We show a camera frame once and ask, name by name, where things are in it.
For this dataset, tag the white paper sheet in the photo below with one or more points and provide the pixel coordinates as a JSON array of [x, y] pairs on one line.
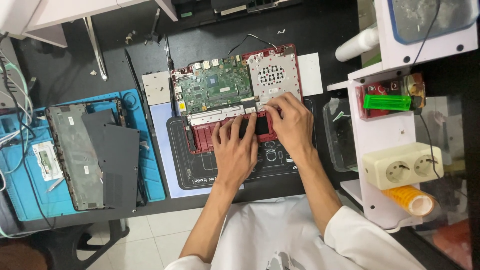
[[310, 75]]

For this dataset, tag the white shelf unit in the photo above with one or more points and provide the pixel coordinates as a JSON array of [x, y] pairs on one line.
[[378, 131]]

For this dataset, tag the person's white shirt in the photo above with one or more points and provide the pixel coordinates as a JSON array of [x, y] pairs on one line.
[[285, 240]]

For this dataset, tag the black printed repair mat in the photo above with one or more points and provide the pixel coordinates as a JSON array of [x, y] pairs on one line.
[[195, 170]]

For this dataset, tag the white screw pad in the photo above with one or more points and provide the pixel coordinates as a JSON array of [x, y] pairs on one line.
[[155, 88]]

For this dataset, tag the blue-rimmed clear tub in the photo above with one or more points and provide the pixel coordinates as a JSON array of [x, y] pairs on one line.
[[431, 18]]

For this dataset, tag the red open laptop base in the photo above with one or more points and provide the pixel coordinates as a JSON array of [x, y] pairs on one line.
[[204, 137]]

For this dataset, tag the silver metal table leg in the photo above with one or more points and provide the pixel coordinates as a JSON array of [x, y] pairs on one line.
[[96, 52]]

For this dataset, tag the cream double power socket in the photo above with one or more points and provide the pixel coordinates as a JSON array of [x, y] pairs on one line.
[[401, 165]]

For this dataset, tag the dark laptop chassis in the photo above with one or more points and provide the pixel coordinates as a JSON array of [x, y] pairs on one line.
[[232, 5]]

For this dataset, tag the orange tape roll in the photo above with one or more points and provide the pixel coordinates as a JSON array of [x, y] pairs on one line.
[[407, 198]]

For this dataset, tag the silver tweezers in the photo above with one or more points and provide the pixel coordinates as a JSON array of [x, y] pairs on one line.
[[55, 185]]

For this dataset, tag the black touchpad board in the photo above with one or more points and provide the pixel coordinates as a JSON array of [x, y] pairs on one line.
[[262, 126]]

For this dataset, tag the black stool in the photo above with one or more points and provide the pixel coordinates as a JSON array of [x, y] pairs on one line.
[[75, 240]]

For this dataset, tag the clear plastic container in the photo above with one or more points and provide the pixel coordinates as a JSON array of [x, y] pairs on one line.
[[339, 138]]

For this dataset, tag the dark grey laptop panel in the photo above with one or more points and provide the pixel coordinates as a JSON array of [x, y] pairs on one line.
[[118, 168]]

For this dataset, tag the green plastic box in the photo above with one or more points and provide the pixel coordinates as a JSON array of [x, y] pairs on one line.
[[386, 102]]

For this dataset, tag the white plastic bottle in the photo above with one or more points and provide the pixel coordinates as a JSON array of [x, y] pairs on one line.
[[356, 45]]

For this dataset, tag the grey laptop bottom cover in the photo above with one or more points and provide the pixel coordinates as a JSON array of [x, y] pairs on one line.
[[71, 157]]

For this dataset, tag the pale lavender sheet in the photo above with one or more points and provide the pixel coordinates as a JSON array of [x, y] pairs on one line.
[[161, 150]]

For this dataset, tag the person's right hand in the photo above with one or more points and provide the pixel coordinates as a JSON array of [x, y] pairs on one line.
[[296, 125]]

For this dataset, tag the silver perforated metal plate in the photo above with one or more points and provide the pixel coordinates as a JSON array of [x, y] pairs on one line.
[[273, 77]]

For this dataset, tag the green laptop motherboard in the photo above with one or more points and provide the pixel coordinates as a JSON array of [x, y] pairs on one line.
[[215, 88]]

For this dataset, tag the blue silicone repair mat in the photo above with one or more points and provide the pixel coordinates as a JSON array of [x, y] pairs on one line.
[[26, 195]]

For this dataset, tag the white table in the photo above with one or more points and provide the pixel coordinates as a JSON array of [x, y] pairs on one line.
[[56, 15]]

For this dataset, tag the red plastic box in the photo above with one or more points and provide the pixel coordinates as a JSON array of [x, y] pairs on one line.
[[369, 90]]

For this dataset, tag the person's left hand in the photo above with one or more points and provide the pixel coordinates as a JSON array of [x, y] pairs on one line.
[[234, 157]]

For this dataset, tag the small white electronic module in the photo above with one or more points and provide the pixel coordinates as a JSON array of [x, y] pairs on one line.
[[47, 161]]

